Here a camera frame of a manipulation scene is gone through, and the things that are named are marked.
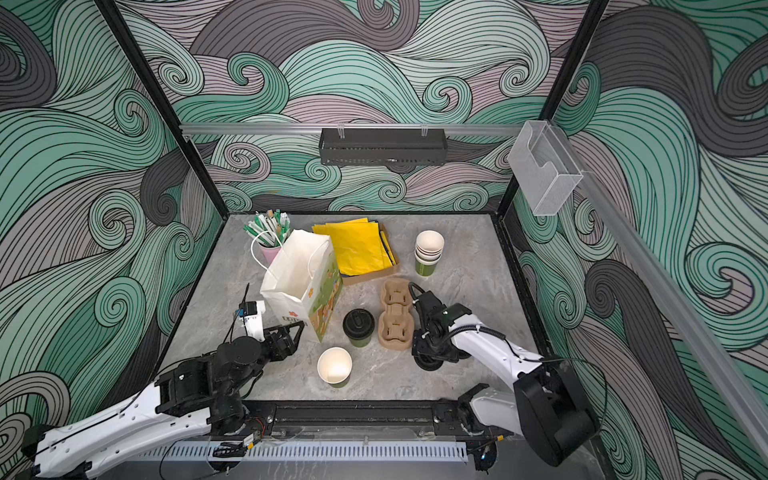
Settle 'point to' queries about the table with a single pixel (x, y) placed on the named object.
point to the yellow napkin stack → (359, 245)
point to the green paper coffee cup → (361, 342)
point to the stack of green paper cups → (428, 251)
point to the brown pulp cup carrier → (396, 327)
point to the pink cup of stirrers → (269, 231)
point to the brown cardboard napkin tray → (357, 278)
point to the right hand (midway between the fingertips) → (428, 353)
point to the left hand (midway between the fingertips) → (298, 326)
